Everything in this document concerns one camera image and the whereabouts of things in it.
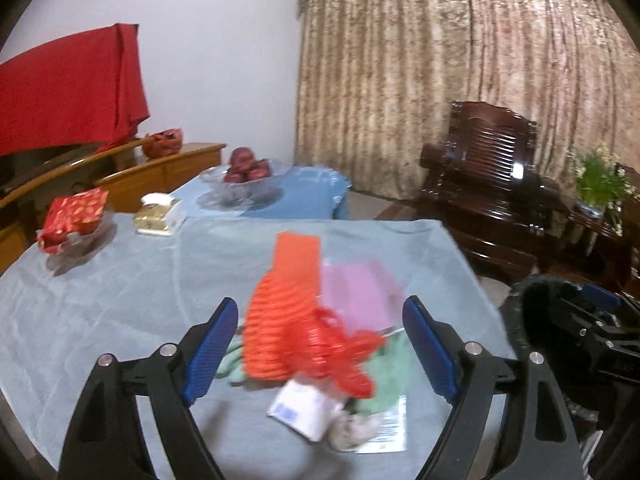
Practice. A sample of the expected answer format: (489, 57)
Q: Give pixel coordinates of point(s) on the red plastic bag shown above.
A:
(340, 360)

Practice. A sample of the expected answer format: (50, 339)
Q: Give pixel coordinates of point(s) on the black television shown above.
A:
(30, 165)

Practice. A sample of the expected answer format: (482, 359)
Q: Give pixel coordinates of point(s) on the black lined trash bin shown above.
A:
(530, 310)

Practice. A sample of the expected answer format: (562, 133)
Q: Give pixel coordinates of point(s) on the red patterned packet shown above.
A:
(72, 215)

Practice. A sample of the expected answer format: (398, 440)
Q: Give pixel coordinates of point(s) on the orange foam net sleeve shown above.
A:
(285, 310)

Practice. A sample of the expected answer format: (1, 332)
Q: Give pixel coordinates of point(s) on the red cloth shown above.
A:
(65, 95)

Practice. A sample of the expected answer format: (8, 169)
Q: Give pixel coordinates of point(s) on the white tissue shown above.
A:
(350, 432)

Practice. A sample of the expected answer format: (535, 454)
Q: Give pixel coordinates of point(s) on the potted flowering plant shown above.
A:
(600, 180)

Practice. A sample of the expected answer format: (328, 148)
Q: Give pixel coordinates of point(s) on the light blue tablecloth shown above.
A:
(125, 300)

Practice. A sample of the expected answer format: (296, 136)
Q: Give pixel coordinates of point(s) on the red apple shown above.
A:
(260, 170)
(241, 157)
(234, 175)

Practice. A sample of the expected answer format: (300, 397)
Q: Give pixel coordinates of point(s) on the wooden cabinet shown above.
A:
(150, 175)

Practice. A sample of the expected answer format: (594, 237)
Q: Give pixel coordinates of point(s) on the dark wooden armchair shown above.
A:
(490, 180)

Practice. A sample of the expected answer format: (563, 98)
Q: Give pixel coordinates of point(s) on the red basket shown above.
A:
(162, 145)

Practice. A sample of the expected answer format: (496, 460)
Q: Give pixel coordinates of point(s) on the glass plate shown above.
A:
(95, 242)

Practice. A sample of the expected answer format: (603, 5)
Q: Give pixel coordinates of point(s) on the white paper leaflet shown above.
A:
(392, 425)

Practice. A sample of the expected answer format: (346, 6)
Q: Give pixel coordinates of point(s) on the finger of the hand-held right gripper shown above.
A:
(585, 316)
(602, 296)

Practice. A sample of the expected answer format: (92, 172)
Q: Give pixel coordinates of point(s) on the green rubber glove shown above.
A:
(395, 370)

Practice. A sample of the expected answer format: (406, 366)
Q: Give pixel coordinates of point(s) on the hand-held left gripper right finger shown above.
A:
(425, 350)

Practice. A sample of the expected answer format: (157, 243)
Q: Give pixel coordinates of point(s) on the dark wooden side table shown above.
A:
(595, 240)

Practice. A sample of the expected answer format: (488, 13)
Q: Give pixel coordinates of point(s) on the pink plastic bag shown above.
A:
(355, 295)

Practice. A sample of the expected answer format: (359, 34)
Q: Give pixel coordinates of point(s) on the glass fruit bowl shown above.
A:
(240, 194)

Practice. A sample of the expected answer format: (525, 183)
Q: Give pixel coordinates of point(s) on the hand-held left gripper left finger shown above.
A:
(212, 350)

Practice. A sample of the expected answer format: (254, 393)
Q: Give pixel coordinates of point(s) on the beige patterned curtain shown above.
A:
(425, 70)

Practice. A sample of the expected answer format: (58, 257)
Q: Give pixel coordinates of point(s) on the white gold tissue box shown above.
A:
(157, 215)

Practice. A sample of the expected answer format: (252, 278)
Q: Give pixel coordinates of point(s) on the white blue cardboard box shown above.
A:
(305, 407)

